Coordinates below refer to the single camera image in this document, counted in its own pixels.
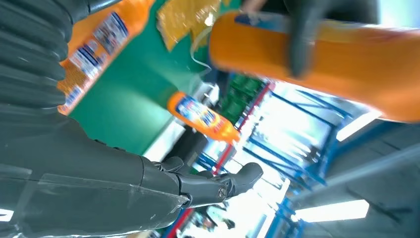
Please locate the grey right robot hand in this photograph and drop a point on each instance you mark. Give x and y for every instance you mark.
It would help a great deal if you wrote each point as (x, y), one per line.
(82, 184)

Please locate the yellow taped sheet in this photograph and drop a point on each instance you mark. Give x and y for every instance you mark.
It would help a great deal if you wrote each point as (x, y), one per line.
(183, 19)

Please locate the green crates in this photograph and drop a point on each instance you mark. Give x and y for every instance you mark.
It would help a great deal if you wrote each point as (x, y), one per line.
(239, 98)

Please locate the green table mat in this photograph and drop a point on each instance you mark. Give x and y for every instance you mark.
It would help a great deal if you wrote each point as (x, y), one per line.
(131, 98)

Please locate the ceiling light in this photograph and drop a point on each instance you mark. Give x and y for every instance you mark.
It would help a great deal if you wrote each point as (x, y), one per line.
(328, 212)
(357, 126)

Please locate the blue metal rack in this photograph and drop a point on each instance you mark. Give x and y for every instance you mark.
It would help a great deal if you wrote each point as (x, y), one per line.
(329, 154)

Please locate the red post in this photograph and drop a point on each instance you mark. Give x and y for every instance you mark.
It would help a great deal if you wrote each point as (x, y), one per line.
(255, 111)

